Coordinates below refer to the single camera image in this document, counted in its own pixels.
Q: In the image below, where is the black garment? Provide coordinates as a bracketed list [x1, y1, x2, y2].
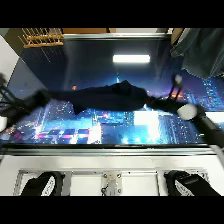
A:
[49, 79, 158, 114]

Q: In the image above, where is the brown clothes hanger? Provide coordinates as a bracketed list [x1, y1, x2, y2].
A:
[21, 27, 65, 49]

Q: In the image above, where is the dark grey garment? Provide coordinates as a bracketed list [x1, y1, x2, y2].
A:
[170, 27, 224, 80]

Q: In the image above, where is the silver frame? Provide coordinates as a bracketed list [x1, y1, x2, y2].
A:
[0, 143, 224, 197]

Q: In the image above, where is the black cable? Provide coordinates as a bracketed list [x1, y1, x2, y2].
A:
[0, 75, 25, 114]

